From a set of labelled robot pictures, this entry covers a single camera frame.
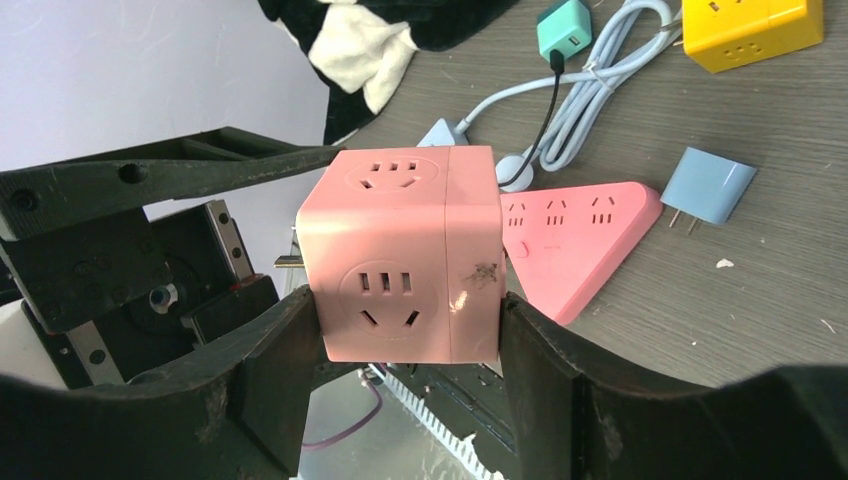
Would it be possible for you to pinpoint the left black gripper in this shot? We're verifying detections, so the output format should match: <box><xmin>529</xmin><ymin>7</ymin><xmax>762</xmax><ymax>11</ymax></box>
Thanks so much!
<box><xmin>1</xmin><ymin>127</ymin><xmax>341</xmax><ymax>389</ymax></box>

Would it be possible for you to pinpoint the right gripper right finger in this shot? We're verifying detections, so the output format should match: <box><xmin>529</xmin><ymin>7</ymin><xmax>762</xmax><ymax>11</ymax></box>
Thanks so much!
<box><xmin>500</xmin><ymin>293</ymin><xmax>847</xmax><ymax>479</ymax></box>

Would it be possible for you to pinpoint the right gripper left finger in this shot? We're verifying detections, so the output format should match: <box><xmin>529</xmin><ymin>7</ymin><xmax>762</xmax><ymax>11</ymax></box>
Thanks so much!
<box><xmin>1</xmin><ymin>287</ymin><xmax>322</xmax><ymax>479</ymax></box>

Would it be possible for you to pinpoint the pink cube socket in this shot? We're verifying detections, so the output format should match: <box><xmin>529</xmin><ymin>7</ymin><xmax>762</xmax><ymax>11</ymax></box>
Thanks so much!
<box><xmin>295</xmin><ymin>146</ymin><xmax>506</xmax><ymax>364</ymax></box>

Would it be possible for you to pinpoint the light blue plug adapter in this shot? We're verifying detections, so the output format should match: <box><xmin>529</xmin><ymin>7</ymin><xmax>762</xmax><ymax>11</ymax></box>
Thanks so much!
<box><xmin>660</xmin><ymin>147</ymin><xmax>757</xmax><ymax>234</ymax></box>

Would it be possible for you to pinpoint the pink triangular power strip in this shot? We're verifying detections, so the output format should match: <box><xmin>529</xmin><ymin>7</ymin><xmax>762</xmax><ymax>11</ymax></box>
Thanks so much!
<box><xmin>501</xmin><ymin>181</ymin><xmax>663</xmax><ymax>326</ymax></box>

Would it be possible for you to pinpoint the black white checkered pillow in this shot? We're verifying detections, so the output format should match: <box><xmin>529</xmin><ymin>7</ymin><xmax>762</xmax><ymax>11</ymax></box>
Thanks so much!
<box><xmin>258</xmin><ymin>0</ymin><xmax>514</xmax><ymax>145</ymax></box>

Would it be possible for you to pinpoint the light blue power strip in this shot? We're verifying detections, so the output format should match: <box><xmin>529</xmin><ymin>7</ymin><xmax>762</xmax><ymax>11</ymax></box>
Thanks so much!
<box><xmin>418</xmin><ymin>1</ymin><xmax>682</xmax><ymax>193</ymax></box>

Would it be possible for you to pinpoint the teal usb charger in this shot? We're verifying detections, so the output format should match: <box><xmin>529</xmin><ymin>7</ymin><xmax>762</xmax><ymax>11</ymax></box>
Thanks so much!
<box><xmin>536</xmin><ymin>0</ymin><xmax>593</xmax><ymax>61</ymax></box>

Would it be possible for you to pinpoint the yellow cube socket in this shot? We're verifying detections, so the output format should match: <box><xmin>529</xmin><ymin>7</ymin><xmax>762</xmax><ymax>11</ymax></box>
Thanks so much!
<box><xmin>681</xmin><ymin>0</ymin><xmax>824</xmax><ymax>74</ymax></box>

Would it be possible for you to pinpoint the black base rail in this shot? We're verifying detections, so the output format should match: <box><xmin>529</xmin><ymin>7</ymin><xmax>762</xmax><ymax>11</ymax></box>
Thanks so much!
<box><xmin>369</xmin><ymin>364</ymin><xmax>522</xmax><ymax>479</ymax></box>

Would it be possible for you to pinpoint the black usb cable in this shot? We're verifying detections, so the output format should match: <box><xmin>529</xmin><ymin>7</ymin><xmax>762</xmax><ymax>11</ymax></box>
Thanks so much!
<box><xmin>498</xmin><ymin>49</ymin><xmax>568</xmax><ymax>188</ymax></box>

